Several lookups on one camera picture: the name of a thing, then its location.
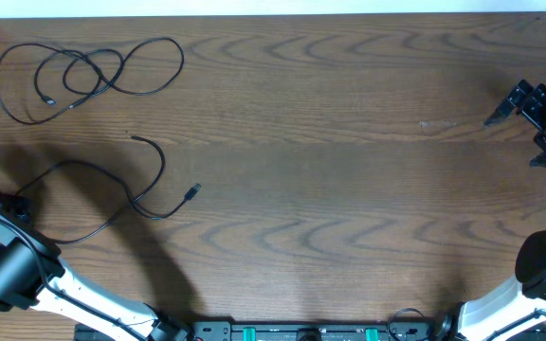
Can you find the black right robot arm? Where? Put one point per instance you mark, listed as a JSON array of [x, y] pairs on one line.
[[517, 305]]

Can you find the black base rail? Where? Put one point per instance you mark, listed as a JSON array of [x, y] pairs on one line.
[[406, 325]]

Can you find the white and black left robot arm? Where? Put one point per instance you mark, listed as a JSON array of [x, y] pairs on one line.
[[33, 275]]

